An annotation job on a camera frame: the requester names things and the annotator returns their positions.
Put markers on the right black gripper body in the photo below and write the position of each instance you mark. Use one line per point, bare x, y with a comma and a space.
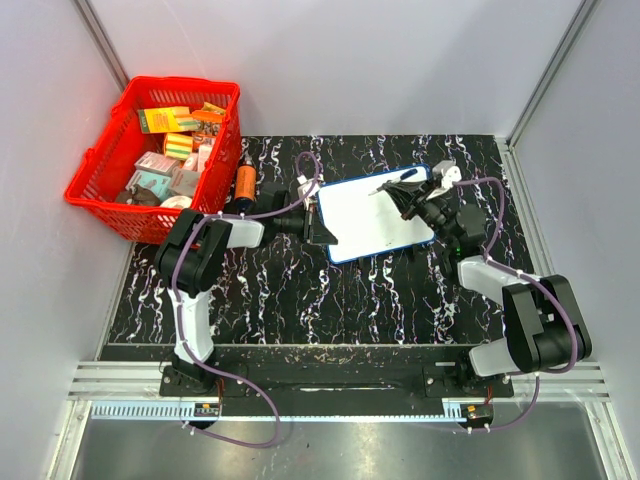
419, 204

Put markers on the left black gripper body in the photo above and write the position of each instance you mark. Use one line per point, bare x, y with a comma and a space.
309, 225

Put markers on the white marker with blue cap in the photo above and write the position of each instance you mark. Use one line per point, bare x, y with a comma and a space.
402, 177

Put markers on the blue-framed whiteboard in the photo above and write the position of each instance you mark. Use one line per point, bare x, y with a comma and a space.
367, 223

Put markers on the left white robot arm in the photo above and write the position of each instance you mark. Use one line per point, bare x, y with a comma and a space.
190, 261

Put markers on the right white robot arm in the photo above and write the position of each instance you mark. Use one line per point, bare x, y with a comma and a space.
544, 328

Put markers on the orange pump bottle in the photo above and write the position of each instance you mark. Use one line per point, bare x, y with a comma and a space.
245, 187

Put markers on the white tape roll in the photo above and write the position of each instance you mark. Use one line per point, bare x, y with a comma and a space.
177, 202

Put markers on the orange snack packet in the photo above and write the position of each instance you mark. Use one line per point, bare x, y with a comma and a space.
209, 118

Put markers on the teal white box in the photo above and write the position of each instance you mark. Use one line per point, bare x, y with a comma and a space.
156, 183

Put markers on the striped yellow sponge pack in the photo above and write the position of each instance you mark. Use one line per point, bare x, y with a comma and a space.
178, 145

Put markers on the red plastic shopping basket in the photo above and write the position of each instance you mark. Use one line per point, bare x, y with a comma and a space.
108, 165

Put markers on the pink white box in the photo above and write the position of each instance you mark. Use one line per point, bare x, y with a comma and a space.
157, 163

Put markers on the yellow green box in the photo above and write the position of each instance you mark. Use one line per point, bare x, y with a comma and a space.
165, 119

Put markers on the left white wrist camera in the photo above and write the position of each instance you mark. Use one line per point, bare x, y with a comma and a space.
307, 189

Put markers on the aluminium frame rail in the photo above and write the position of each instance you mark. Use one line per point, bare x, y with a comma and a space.
131, 391

